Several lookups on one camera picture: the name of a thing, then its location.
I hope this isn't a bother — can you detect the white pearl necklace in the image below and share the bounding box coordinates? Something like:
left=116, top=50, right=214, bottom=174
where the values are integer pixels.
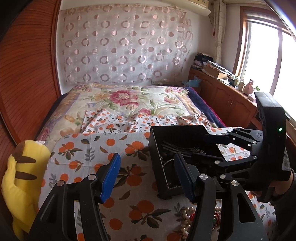
left=178, top=204, right=223, bottom=241

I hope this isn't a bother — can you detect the black jewelry box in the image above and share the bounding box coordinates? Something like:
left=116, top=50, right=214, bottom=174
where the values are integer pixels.
left=149, top=126, right=224, bottom=200

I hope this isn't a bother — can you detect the person's right hand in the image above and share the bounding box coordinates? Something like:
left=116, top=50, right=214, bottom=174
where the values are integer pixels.
left=269, top=171, right=295, bottom=196

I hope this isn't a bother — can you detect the wooden side cabinet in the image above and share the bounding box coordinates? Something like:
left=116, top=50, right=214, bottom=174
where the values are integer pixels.
left=188, top=67, right=296, bottom=144

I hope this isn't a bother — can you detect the purple blanket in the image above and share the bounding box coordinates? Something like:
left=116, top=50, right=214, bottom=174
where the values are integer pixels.
left=185, top=87, right=226, bottom=128

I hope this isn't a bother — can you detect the orange print bed sheet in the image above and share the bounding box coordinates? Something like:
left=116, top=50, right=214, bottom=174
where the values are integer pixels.
left=38, top=108, right=278, bottom=241

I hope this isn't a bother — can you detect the pink figurine on cabinet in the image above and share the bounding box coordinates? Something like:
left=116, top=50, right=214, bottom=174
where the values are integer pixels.
left=243, top=79, right=254, bottom=95

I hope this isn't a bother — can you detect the teal tissue paper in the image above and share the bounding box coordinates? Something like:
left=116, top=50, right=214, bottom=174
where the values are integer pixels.
left=183, top=76, right=202, bottom=87

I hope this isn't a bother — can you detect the yellow plush toy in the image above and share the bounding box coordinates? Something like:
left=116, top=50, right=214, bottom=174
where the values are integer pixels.
left=1, top=140, right=51, bottom=240

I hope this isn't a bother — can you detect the floral quilt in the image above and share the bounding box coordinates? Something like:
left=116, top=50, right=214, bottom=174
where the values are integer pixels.
left=37, top=83, right=216, bottom=150

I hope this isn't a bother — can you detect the clutter pile on cabinet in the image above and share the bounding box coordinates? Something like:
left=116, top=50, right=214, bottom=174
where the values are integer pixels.
left=192, top=52, right=243, bottom=87

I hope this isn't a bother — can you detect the wooden wardrobe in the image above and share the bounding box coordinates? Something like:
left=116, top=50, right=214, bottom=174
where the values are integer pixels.
left=1, top=1, right=61, bottom=173

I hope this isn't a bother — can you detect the white air conditioner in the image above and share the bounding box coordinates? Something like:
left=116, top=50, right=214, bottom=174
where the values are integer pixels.
left=163, top=0, right=211, bottom=16

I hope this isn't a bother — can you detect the circle pattern sheer curtain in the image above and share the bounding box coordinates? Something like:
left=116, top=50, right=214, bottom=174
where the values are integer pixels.
left=57, top=4, right=193, bottom=84

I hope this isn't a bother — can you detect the window with wooden frame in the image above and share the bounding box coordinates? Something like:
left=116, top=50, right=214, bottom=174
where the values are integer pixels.
left=237, top=6, right=295, bottom=119

